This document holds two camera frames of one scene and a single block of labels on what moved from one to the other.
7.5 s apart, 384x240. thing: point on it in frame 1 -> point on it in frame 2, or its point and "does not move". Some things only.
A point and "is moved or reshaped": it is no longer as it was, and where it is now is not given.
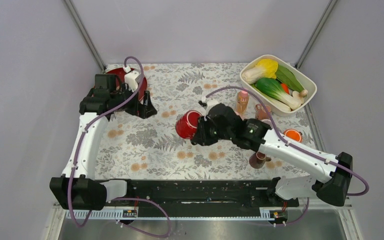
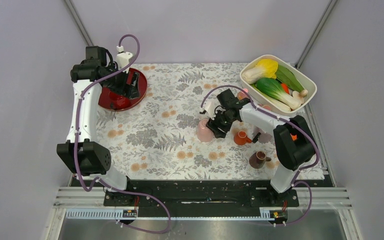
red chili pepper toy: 285,88 does not move
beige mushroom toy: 301,95 does not move
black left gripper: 144,110 -> 124,89
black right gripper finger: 200,136 -> 214,124
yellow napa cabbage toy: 264,68 does not move
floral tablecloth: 150,147 does not move
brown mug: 258,159 does not move
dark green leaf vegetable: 287,77 does not move
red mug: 187,123 is moved or reshaped
